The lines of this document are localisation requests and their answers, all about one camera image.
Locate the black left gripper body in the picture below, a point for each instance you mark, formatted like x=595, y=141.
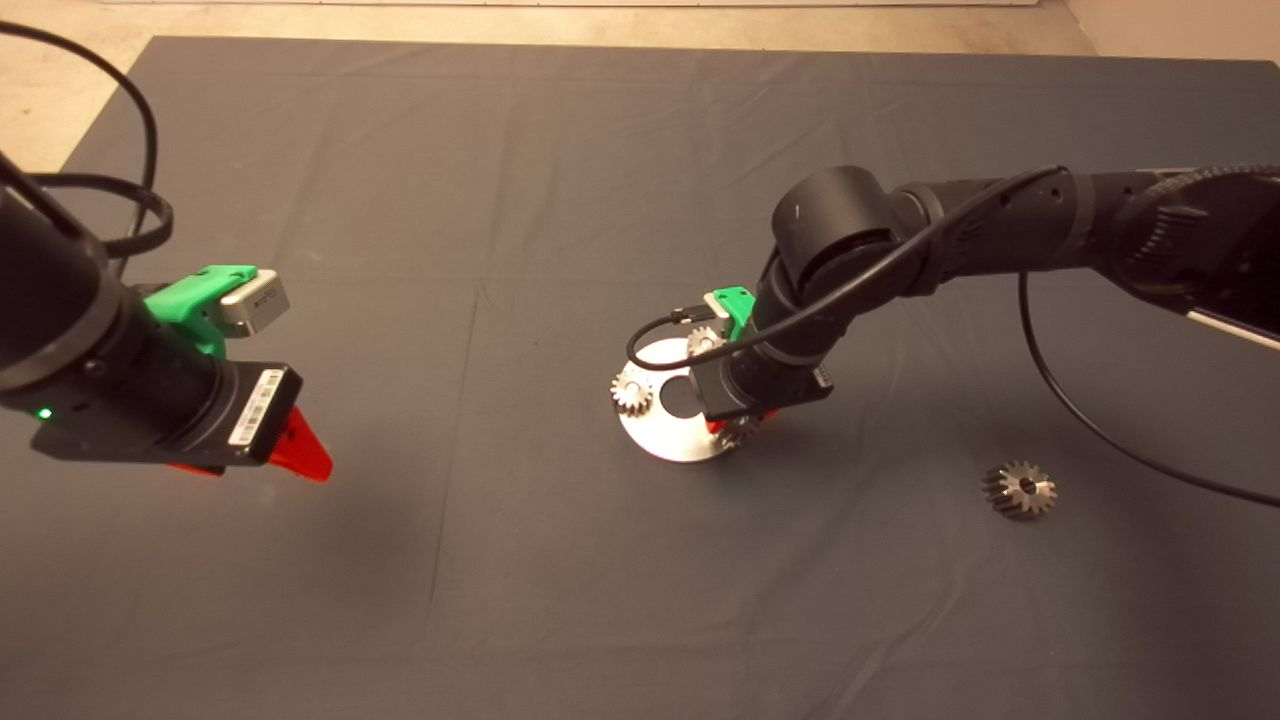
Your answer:
x=155, y=410

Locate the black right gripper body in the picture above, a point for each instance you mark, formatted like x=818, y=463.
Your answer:
x=745, y=390

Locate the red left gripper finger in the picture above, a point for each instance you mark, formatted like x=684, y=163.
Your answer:
x=305, y=458
x=198, y=469

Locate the small dark steel gear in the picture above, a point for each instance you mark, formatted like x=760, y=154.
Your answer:
x=738, y=436

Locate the large steel bevel gear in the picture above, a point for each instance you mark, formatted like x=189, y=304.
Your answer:
x=1020, y=492

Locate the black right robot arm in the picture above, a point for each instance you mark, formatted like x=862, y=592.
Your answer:
x=840, y=215

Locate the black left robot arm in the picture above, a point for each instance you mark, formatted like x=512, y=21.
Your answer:
x=45, y=280

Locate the small light steel gear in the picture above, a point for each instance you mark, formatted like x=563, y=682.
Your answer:
x=703, y=343
x=632, y=393

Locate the round metal plate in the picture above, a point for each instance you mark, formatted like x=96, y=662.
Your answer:
x=660, y=440

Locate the dark grey table cloth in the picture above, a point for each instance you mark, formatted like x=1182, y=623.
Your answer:
x=500, y=580

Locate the green right camera mount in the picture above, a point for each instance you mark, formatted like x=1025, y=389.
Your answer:
x=738, y=303

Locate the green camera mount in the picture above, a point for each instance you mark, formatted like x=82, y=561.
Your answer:
x=185, y=298
x=738, y=303

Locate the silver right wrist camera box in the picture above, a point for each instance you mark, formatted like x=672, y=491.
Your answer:
x=715, y=307

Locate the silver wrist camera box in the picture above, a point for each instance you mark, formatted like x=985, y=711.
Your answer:
x=255, y=305
x=715, y=307

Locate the green left camera mount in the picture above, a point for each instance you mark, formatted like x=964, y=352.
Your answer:
x=185, y=298

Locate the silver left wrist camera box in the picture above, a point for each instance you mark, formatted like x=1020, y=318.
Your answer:
x=255, y=305

